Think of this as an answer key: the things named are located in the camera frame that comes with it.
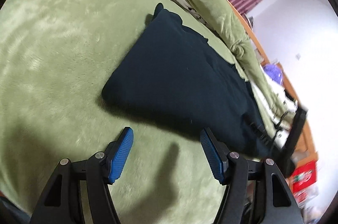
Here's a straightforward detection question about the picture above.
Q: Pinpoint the dark navy sweatshirt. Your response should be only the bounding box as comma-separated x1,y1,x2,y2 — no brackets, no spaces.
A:
101,4,271,157

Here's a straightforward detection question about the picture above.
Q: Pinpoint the red printed box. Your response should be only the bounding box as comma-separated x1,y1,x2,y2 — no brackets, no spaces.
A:
290,160,317,206

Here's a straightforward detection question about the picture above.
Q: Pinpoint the purple plush toy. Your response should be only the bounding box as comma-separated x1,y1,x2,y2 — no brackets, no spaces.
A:
263,64,283,85

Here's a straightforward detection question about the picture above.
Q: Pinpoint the green plush bed sheet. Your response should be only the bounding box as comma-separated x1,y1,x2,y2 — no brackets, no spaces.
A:
1,0,223,223

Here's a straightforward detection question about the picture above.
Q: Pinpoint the clutter on bedside shelf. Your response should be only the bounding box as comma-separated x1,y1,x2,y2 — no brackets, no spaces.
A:
244,14,254,29

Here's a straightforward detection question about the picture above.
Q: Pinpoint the green floral-lined quilt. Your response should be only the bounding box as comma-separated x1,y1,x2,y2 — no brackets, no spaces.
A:
98,0,296,135

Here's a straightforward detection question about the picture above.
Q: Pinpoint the wooden bed frame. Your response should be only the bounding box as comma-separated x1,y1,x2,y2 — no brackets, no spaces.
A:
34,0,318,161

